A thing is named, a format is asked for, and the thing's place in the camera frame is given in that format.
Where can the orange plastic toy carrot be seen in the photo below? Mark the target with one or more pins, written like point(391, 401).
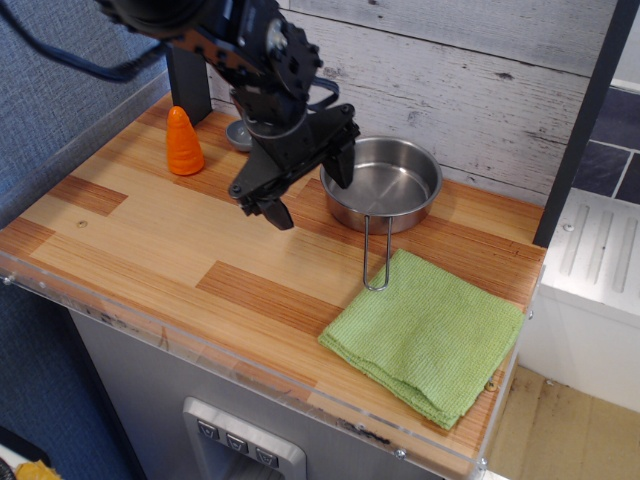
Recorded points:
point(183, 151)

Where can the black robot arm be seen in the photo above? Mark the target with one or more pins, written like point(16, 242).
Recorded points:
point(291, 114)

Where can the yellow and black object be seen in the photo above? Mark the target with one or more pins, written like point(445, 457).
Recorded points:
point(15, 466)

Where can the steel pot with wire handle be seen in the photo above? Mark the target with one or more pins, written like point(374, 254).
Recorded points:
point(395, 183)

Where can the grey and blue toy scoop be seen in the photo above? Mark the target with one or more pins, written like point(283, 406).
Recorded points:
point(238, 136)

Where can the clear acrylic front edge guard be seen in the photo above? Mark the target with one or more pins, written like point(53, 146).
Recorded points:
point(149, 368)

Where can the dark left shelf post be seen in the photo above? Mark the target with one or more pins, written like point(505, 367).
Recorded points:
point(189, 84)

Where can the dark right shelf post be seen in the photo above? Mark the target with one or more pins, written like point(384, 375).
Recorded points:
point(607, 61)

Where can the silver toy cabinet front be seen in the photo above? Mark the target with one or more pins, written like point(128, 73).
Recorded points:
point(298, 355)

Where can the green folded cloth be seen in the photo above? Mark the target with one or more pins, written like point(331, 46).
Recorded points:
point(430, 338)

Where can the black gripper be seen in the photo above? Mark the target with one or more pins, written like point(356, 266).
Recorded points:
point(280, 156)

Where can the dark shelf post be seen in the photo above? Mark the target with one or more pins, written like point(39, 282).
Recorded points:
point(189, 84)
point(607, 61)

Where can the white ribbed appliance top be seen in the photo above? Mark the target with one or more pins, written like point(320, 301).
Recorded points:
point(594, 252)

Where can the silver dispenser button panel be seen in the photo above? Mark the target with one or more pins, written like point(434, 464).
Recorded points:
point(227, 447)

